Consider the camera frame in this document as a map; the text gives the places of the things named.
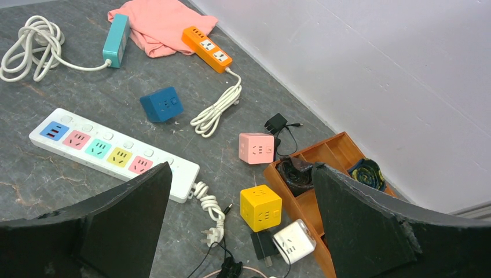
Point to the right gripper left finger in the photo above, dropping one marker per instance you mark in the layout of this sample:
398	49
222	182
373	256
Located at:
114	233

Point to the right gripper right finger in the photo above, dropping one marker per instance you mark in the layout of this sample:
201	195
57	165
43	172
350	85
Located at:
372	234

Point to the white multicolour power strip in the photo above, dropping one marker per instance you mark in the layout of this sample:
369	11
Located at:
113	153

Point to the yellow cube plug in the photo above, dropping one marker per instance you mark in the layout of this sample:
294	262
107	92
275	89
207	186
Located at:
260	207

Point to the blue cube plug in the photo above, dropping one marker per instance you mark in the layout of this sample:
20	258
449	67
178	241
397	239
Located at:
161	105

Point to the pink cube plug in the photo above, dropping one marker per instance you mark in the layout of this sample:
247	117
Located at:
256	148

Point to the black charger plug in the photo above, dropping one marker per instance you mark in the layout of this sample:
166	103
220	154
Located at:
275	125

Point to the white cube plug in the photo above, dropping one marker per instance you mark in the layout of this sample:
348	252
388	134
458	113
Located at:
294	242

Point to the blue yellow coiled item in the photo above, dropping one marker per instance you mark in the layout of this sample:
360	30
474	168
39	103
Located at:
368	172

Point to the orange wooden divided tray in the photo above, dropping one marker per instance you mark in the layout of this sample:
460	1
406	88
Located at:
340	152

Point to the black adapter near tray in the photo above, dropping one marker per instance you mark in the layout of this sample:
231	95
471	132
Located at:
264	246

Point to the teal power strip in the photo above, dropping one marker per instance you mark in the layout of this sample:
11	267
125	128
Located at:
116	41

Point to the orange power strip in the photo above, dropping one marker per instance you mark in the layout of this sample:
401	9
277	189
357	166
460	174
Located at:
206	49

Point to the pink cloth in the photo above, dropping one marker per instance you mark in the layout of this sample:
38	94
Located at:
157	25

